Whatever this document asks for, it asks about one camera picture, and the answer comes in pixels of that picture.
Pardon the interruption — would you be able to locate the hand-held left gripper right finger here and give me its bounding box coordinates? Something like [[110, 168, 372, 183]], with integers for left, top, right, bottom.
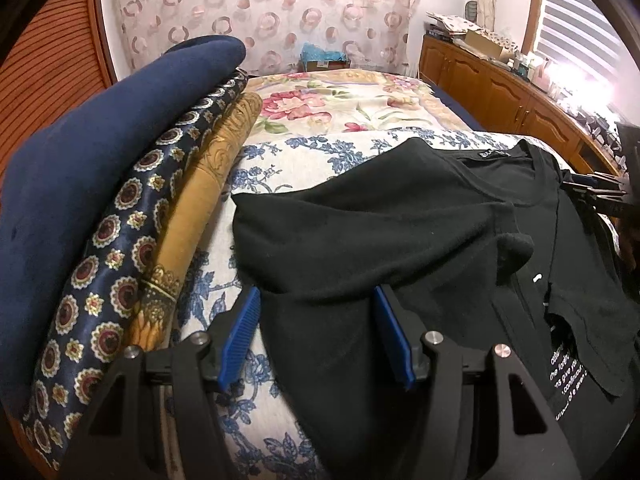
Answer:
[[372, 284, 583, 480]]

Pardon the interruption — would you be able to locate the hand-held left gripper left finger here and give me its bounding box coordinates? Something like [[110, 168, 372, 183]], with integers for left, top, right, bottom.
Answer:
[[60, 287, 263, 480]]

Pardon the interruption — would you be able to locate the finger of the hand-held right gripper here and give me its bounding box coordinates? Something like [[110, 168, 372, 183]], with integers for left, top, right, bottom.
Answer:
[[560, 172, 628, 195], [570, 191, 631, 217]]

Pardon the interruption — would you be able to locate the black printed t-shirt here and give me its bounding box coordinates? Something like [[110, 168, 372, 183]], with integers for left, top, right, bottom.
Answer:
[[231, 137, 640, 480]]

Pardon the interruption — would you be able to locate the wooden cabinet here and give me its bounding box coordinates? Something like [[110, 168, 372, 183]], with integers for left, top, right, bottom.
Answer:
[[417, 35, 631, 176]]

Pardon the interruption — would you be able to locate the navy medallion patterned cloth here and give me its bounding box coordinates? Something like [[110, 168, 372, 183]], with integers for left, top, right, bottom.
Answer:
[[20, 72, 248, 466]]

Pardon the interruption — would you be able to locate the golden patterned cloth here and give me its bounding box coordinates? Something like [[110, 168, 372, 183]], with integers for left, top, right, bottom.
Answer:
[[125, 92, 263, 351]]

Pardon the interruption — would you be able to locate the striped window blind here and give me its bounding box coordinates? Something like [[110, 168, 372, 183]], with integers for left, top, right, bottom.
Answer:
[[542, 0, 636, 81]]

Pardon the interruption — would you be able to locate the navy blue bed sheet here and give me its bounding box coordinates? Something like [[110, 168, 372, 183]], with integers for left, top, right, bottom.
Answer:
[[430, 82, 483, 131]]

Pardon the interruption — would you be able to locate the cardboard box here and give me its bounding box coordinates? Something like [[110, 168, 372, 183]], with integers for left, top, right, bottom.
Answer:
[[465, 29, 516, 58]]

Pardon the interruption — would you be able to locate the blue floral white blanket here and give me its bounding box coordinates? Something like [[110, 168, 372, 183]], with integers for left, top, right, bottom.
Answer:
[[172, 127, 566, 480]]

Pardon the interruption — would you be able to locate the stack of patterned cloth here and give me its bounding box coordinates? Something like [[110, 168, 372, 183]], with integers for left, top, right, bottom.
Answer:
[[425, 10, 476, 38]]

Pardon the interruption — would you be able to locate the navy blue folded cloth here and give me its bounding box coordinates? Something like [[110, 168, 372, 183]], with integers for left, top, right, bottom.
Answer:
[[0, 35, 247, 406]]

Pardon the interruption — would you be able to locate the pink floral quilt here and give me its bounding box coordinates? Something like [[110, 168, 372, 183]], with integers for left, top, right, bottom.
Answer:
[[245, 67, 476, 136]]

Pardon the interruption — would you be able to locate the box with blue bag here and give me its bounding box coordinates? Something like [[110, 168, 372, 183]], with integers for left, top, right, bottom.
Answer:
[[299, 42, 351, 72]]

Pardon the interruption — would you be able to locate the wooden louvered wardrobe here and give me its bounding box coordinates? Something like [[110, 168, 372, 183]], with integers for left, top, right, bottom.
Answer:
[[0, 0, 121, 126]]

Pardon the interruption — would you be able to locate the ring patterned curtain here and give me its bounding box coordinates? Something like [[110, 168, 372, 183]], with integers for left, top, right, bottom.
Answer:
[[112, 0, 426, 81]]

